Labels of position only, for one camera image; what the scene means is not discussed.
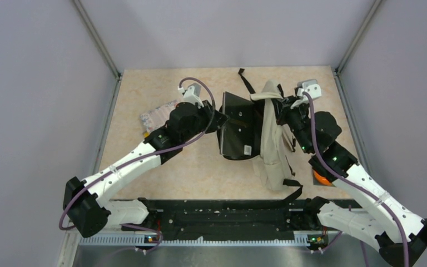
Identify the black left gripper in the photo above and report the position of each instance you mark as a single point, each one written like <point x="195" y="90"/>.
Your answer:
<point x="216" y="119"/>

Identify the orange tape roll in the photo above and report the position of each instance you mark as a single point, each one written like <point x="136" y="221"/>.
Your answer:
<point x="321" y="179"/>

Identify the cream canvas backpack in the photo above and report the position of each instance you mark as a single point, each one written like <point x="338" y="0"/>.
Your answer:
<point x="271" y="165"/>

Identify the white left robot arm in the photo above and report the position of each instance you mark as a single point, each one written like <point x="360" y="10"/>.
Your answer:
<point x="84" y="201"/>

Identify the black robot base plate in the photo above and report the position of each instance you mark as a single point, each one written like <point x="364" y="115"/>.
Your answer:
<point x="229" y="220"/>

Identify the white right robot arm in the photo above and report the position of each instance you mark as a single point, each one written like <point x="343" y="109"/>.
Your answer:
<point x="395" y="232"/>

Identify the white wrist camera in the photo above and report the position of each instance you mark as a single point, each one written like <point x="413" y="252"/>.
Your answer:
<point x="191" y="94"/>
<point x="306" y="90"/>

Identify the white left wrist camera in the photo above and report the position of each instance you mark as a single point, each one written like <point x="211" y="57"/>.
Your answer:
<point x="191" y="94"/>

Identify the floral patterned notebook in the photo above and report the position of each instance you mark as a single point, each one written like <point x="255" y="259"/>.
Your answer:
<point x="157" y="117"/>

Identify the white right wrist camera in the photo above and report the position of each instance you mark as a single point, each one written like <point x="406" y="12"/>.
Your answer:
<point x="306" y="90"/>

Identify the black hardcover book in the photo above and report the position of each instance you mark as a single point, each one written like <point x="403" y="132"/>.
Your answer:
<point x="239" y="138"/>

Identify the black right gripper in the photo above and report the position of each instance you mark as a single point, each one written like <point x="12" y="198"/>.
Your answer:
<point x="284" y="109"/>

